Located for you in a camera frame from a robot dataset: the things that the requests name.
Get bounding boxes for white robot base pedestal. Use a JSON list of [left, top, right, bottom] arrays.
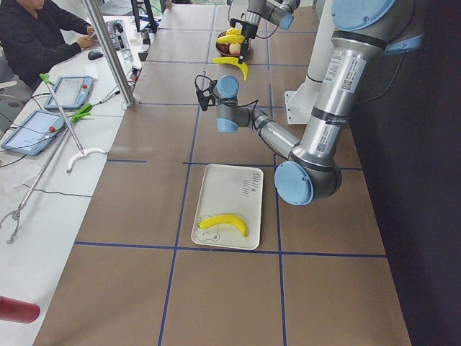
[[285, 0, 335, 125]]

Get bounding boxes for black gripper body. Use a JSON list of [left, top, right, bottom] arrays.
[[203, 82, 217, 107], [230, 18, 257, 40]]

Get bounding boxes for yellow banana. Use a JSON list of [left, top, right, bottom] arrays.
[[216, 35, 245, 44], [212, 56, 249, 81], [198, 214, 248, 238], [225, 27, 241, 35]]

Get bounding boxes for long reacher grabber tool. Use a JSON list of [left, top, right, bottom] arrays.
[[40, 74, 107, 174]]

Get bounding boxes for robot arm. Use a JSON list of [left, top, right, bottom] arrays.
[[230, 0, 300, 64], [196, 1, 427, 205]]

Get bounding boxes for blue teach pendant far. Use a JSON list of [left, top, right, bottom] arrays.
[[45, 76, 93, 110]]

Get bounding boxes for brown wicker basket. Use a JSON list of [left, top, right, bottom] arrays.
[[215, 30, 244, 58]]

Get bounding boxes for black computer mouse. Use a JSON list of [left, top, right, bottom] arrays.
[[87, 50, 104, 61]]

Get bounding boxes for blue teach pendant near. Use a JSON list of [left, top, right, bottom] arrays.
[[1, 110, 65, 156]]

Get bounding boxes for cream bear tray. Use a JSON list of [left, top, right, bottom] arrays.
[[191, 164, 264, 250]]

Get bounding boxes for person in black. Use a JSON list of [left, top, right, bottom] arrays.
[[1, 1, 95, 89]]

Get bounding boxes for blue teach pendant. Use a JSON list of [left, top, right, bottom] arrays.
[[45, 76, 93, 110], [1, 110, 65, 156]]

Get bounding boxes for aluminium frame post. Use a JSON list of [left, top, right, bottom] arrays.
[[82, 0, 135, 108]]

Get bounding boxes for red cylinder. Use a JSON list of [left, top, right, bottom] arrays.
[[0, 296, 40, 324]]

